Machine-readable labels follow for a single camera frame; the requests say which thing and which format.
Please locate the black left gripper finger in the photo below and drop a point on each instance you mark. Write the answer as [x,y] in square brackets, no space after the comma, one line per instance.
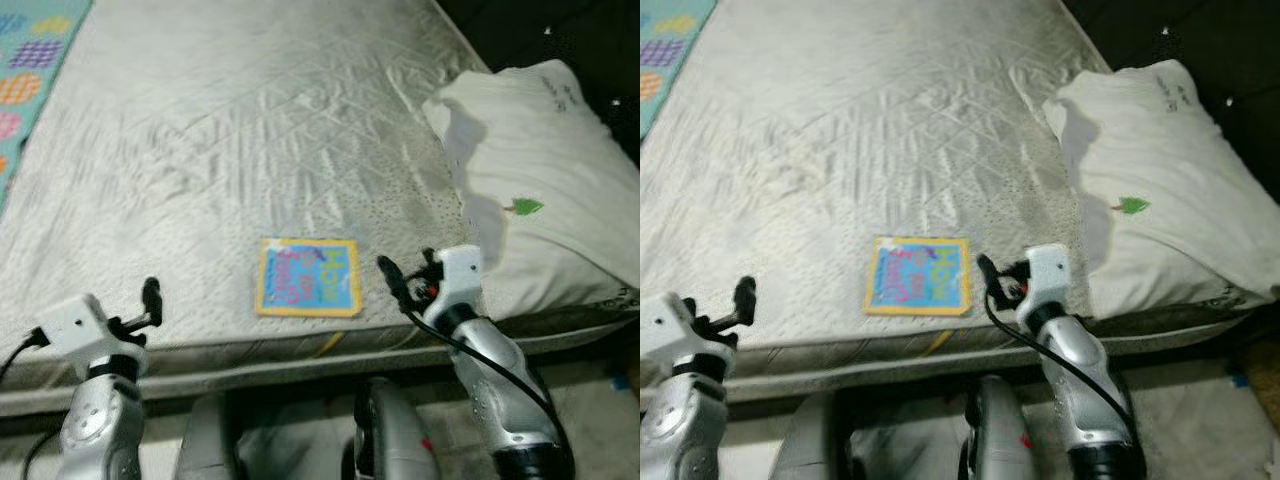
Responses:
[152,302]
[745,301]

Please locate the blue children's picture book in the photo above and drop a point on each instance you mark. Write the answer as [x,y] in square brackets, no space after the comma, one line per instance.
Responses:
[305,278]
[918,276]

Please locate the white pillow with green print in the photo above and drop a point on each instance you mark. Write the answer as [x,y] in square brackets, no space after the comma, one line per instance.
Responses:
[1180,170]
[560,170]

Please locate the teal blanket with colourful patches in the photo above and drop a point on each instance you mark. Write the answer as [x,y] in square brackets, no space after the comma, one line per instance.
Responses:
[35,70]
[670,50]

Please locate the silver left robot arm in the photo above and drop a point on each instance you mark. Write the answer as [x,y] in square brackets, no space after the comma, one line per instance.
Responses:
[680,430]
[95,430]

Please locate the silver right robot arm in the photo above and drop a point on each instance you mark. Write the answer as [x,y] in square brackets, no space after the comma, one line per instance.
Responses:
[510,400]
[1090,400]

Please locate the silver left robot leg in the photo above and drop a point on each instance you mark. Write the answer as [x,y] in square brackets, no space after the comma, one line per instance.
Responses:
[205,445]
[805,445]

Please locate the silver robot leg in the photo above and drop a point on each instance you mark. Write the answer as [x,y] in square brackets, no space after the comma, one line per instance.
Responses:
[395,440]
[805,445]
[205,445]
[1000,440]

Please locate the silver right robot leg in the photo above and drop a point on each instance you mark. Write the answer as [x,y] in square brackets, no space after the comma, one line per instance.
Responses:
[1000,440]
[395,440]

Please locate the white patterned mattress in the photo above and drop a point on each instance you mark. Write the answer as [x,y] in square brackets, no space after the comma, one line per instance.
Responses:
[850,130]
[220,130]

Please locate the black tufted headboard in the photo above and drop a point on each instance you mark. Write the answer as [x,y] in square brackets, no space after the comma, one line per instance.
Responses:
[1200,40]
[560,40]

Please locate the brown floor mat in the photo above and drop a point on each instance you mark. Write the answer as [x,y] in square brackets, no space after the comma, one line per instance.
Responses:
[1262,365]

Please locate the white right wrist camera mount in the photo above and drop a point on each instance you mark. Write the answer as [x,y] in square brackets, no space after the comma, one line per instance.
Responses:
[1048,278]
[460,280]

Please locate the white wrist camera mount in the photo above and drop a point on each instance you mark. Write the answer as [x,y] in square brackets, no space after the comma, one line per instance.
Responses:
[75,325]
[460,280]
[1048,278]
[675,325]

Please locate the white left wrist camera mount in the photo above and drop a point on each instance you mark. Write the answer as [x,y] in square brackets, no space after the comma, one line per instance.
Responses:
[675,325]
[75,325]

